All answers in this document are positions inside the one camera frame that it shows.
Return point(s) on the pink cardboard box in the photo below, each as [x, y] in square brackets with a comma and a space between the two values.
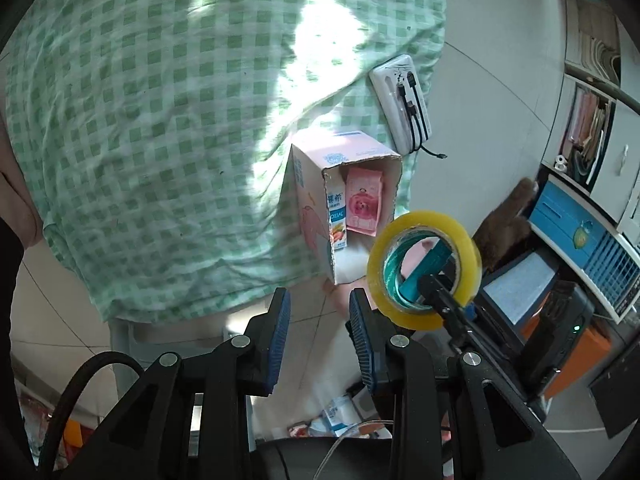
[310, 195]

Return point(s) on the white paper sheet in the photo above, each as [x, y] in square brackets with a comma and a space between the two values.
[520, 285]

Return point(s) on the small milk carton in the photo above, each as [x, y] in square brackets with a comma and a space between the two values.
[340, 412]

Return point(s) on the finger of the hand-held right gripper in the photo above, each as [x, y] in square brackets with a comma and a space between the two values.
[425, 267]
[492, 332]

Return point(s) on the white bookshelf cabinet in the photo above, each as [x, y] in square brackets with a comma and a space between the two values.
[600, 110]

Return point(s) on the pink-beige soft object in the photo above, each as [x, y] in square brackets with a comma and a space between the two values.
[17, 195]

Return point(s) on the brown fuzzy cloth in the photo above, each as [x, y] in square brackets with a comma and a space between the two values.
[505, 225]

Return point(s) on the blue white drink carton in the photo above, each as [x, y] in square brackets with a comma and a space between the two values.
[337, 220]

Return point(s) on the white power bank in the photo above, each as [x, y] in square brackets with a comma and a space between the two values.
[400, 95]

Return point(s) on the green checked bed sheet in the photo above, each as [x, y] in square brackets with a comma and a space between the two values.
[150, 135]

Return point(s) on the orange box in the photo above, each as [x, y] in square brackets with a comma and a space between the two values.
[587, 355]

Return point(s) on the blue white air cooler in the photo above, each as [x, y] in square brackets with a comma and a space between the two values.
[565, 225]

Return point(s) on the black flat panel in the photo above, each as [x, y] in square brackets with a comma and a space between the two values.
[620, 395]

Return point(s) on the pink drink carton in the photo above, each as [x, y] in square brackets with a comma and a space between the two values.
[364, 200]

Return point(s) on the yellow packing tape roll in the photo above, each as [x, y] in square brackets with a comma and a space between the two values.
[465, 245]

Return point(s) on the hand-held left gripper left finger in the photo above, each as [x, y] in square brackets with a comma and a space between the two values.
[278, 345]

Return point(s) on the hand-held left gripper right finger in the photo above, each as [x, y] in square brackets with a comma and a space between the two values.
[361, 345]

